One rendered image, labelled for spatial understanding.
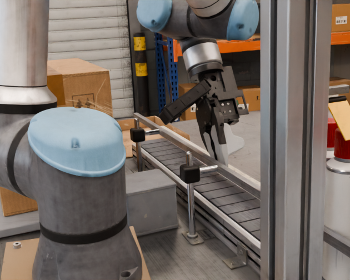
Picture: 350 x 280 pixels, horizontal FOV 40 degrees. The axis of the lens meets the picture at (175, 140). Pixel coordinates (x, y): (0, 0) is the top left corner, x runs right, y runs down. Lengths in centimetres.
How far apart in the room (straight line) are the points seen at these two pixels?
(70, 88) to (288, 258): 62
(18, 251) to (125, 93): 417
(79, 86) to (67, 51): 384
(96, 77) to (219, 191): 33
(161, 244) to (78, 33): 403
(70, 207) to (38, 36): 24
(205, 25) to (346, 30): 415
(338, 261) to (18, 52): 49
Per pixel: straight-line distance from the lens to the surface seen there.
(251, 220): 84
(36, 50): 69
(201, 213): 94
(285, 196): 45
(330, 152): 66
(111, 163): 59
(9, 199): 102
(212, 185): 100
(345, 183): 62
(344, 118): 61
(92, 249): 63
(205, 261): 82
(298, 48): 43
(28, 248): 80
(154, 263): 83
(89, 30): 481
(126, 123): 166
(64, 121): 62
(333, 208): 63
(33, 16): 69
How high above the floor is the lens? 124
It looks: 16 degrees down
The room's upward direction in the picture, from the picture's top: 3 degrees counter-clockwise
